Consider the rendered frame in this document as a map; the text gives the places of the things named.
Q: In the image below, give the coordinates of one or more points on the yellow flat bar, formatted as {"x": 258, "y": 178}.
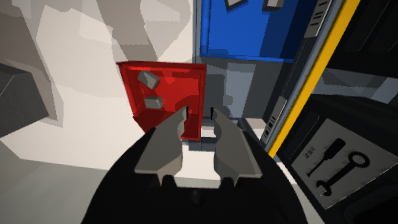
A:
{"x": 337, "y": 28}

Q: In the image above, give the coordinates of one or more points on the red bin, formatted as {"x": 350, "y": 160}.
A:
{"x": 180, "y": 84}

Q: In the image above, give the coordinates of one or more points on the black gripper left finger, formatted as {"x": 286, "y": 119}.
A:
{"x": 157, "y": 153}

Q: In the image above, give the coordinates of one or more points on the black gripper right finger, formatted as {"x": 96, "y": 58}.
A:
{"x": 239, "y": 156}

